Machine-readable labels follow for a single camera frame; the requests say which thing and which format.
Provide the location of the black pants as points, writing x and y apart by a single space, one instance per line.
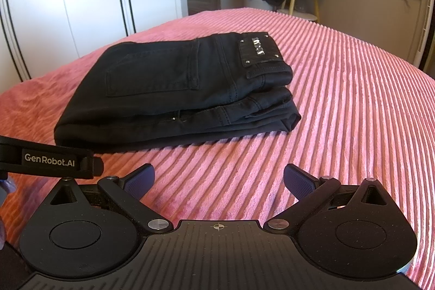
176 93

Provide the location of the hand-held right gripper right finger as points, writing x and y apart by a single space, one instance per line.
299 186

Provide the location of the person's left hand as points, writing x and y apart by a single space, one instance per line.
6 187

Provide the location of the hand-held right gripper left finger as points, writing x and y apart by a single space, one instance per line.
139 184

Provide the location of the pink ribbed blanket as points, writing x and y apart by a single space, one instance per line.
306 127

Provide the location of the white laundry basket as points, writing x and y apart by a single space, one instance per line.
258 3

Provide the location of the white standing pole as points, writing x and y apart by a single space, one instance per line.
421 25

